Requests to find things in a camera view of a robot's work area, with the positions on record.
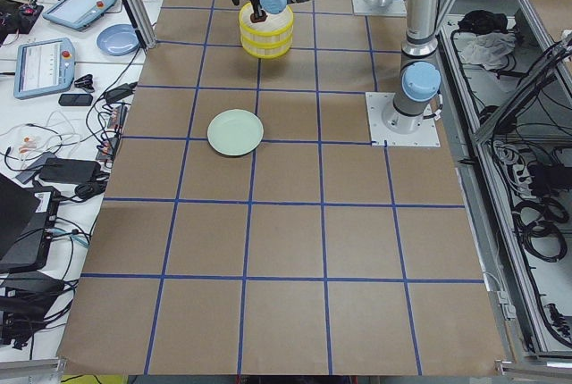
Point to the brown steamed bun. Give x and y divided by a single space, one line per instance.
256 18

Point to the yellow-rimmed steamer layer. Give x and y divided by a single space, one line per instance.
274 29
266 47

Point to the blue plate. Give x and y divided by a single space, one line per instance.
118 40

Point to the mint green plate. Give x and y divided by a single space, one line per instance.
235 132

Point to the upper teach pendant tablet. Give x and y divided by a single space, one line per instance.
77 14

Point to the teach pendant tablet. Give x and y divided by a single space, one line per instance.
44 68
77 14

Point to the lower teach pendant tablet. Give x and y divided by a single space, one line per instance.
44 68

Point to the black power adapter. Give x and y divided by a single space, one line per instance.
69 171

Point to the white cloth bundle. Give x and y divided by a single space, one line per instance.
489 51

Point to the black laptop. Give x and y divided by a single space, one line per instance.
27 218

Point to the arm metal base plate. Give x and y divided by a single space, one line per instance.
388 127
385 8

